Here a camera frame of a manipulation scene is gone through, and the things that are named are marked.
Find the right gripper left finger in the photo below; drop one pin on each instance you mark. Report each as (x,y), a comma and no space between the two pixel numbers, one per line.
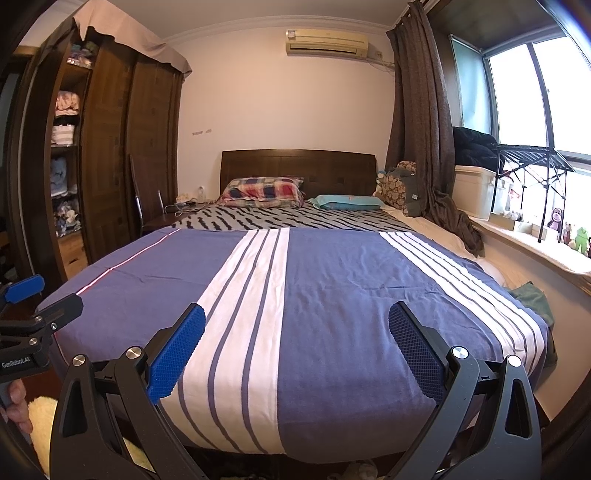
(146,375)

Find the plaid pillow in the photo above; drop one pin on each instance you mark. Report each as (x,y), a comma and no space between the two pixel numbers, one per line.
(263,192)

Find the yellow fluffy rug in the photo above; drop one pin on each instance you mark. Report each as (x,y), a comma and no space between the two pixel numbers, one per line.
(41,414)

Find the white storage box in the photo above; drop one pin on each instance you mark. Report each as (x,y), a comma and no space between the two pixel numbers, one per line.
(473,191)

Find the dark wooden wardrobe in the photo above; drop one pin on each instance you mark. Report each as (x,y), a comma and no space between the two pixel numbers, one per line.
(112,110)

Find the brown curtain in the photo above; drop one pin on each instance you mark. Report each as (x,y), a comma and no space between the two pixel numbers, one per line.
(422,130)

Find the dark wooden headboard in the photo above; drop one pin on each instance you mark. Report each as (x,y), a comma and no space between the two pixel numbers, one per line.
(323,171)

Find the green frog toy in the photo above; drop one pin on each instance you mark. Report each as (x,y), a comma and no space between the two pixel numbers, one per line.
(581,241)

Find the teal pillow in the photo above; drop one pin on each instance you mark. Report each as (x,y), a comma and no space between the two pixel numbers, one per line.
(347,202)

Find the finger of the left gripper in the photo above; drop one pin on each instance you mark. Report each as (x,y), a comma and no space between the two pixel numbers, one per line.
(14,293)
(60,313)

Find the black white patterned sheet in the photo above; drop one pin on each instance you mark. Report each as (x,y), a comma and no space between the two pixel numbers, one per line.
(225,218)

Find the black clothing pile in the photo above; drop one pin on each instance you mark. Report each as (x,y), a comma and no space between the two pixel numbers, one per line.
(475,149)

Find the brown patterned cushion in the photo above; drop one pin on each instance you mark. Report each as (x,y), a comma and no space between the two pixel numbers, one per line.
(399,188)

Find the left hand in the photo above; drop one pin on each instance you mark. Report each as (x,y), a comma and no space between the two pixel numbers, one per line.
(17,411)

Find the white air conditioner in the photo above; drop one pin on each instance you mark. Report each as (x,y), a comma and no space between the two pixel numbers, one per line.
(325,42)

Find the blue white striped bedspread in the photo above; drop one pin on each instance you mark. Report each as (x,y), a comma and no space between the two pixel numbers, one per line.
(297,357)

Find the purple monkey toy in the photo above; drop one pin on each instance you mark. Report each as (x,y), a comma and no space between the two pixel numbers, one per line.
(556,220)

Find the dark wooden chair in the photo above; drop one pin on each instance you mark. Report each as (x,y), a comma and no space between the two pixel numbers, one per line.
(155,203)

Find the black metal rack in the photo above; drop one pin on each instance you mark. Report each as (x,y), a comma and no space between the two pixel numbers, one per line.
(546,166)

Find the green cloth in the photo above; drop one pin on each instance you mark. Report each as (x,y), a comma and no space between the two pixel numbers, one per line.
(534,298)

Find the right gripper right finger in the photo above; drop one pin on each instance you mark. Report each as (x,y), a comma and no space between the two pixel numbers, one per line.
(439,370)

